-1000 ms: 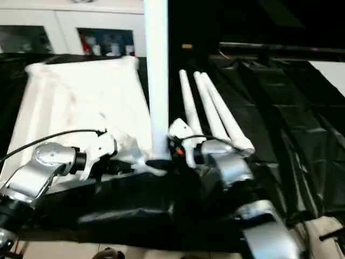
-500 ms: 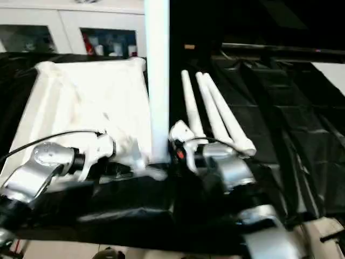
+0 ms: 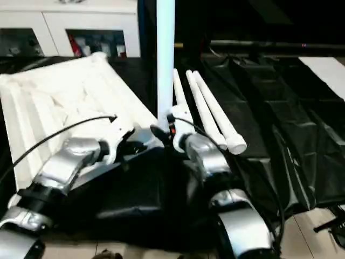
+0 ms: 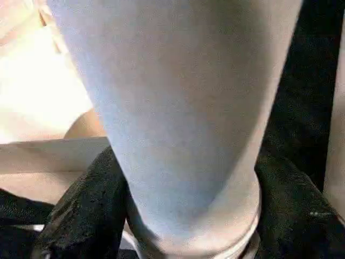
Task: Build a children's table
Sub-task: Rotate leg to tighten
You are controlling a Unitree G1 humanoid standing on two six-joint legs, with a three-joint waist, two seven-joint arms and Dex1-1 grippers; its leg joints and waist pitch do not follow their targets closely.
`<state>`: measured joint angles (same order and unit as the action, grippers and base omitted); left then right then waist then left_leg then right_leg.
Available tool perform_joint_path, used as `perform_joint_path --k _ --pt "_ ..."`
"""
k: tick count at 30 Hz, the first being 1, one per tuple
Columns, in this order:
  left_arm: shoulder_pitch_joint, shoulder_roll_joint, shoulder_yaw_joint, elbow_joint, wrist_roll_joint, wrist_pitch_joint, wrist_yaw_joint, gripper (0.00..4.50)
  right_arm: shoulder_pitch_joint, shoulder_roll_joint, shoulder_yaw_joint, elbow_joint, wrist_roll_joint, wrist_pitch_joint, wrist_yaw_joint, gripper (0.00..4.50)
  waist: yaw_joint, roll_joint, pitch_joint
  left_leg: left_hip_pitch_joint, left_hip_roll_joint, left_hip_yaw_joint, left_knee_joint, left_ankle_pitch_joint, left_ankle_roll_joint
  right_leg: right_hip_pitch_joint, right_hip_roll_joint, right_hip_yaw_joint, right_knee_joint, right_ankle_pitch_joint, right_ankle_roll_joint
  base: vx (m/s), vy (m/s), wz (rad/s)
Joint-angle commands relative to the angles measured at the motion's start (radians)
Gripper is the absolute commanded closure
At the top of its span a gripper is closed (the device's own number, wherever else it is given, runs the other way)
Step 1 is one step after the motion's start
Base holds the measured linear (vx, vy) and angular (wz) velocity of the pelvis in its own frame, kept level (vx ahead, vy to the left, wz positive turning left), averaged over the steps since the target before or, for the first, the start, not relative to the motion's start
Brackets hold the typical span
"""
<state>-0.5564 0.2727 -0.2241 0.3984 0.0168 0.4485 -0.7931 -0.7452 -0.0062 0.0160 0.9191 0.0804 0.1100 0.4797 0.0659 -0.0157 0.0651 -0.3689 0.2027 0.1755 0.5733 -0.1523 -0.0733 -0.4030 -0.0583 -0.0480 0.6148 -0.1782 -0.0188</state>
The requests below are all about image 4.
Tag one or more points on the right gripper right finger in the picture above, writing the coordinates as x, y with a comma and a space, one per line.
296, 213

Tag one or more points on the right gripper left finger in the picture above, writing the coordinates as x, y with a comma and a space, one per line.
83, 205

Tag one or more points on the white plastic table top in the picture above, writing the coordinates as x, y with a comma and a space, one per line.
32, 94

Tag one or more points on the black glossy mat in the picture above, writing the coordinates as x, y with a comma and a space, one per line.
304, 108

